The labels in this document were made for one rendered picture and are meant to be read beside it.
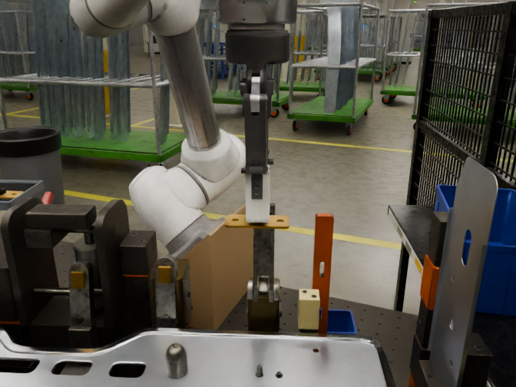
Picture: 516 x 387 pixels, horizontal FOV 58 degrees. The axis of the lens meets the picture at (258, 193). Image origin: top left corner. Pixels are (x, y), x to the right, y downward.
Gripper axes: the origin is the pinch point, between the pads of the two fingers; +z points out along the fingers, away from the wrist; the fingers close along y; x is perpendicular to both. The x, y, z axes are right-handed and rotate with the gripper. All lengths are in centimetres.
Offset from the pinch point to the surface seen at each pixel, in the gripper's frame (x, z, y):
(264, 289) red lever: 0.4, 22.5, -13.0
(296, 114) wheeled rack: 23, 102, -618
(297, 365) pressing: 6.0, 29.2, -2.2
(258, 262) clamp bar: -0.8, 17.9, -14.4
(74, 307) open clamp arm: -33.4, 26.6, -12.0
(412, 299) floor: 80, 129, -179
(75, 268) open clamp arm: -32.9, 19.5, -13.5
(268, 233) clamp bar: 0.9, 12.7, -15.2
